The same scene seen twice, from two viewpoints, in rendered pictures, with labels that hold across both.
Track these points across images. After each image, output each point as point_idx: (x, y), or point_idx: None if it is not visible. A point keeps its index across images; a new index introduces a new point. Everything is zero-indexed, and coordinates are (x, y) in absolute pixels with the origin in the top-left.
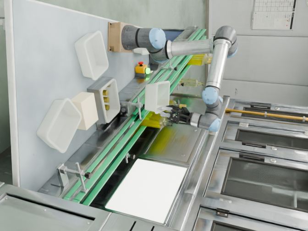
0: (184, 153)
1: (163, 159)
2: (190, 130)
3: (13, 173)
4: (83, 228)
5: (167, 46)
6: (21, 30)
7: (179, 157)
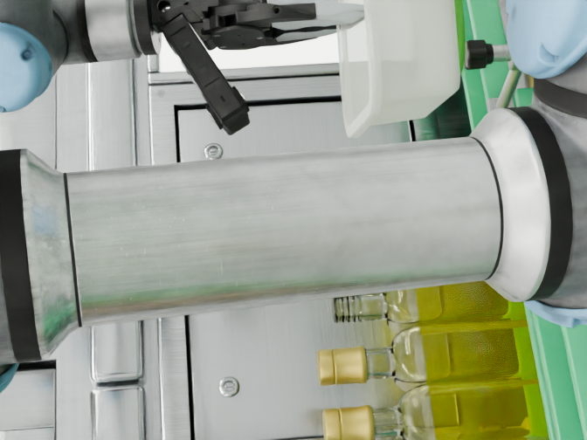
0: None
1: (293, 88)
2: (253, 377)
3: None
4: None
5: (498, 114)
6: None
7: (223, 133)
